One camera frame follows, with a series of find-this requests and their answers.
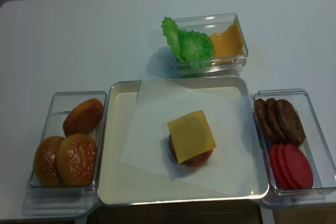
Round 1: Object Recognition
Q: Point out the sesame bun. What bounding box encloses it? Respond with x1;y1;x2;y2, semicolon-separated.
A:
34;136;64;186
56;133;97;186

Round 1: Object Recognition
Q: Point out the green lettuce leaf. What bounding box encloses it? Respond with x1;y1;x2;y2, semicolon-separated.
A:
161;17;215;68

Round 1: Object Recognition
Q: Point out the clear lettuce cheese container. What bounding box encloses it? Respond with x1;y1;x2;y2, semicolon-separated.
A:
172;13;248;78

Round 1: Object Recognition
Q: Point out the yellow cheese slice on burger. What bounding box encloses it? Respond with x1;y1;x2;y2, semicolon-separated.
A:
167;110;216;167

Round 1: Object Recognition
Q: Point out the white paper sheet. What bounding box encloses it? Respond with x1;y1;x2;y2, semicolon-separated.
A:
120;77;256;196

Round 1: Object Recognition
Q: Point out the bottom bun on tray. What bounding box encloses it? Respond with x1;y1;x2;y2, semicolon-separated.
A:
169;140;213;168

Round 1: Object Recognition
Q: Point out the brown patty on burger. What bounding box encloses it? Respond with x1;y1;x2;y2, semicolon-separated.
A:
169;134;212;165

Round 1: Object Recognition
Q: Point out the yellow cheese slice in container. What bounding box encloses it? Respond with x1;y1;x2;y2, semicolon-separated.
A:
209;18;244;59

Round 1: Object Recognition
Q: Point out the orange bottom bun piece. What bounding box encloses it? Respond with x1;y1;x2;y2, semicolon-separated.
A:
63;98;104;136

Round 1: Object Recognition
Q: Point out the left brown meat patty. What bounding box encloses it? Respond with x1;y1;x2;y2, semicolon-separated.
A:
254;99;277;144

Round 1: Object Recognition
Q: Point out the brown meat patty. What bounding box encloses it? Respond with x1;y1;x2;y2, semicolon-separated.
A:
265;98;288;144
275;99;306;146
254;99;277;144

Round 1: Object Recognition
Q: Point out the white serving tray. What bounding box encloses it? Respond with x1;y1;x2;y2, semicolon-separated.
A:
98;79;268;206

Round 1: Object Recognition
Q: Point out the middle brown meat patty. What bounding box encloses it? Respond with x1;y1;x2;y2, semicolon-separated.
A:
265;98;288;144

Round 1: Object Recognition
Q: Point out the clear bun container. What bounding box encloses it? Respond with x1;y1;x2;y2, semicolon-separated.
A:
28;91;107;197

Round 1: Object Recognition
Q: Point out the right brown meat patty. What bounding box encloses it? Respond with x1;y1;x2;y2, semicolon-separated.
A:
275;99;306;146

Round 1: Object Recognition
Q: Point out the left red tomato slice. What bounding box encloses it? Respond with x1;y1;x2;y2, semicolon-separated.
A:
269;144;291;190

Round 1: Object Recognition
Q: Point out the middle red tomato slice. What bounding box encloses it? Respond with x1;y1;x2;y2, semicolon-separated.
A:
277;143;301;190

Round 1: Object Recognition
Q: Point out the clear patty tomato container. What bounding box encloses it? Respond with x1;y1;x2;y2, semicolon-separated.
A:
251;89;335;208

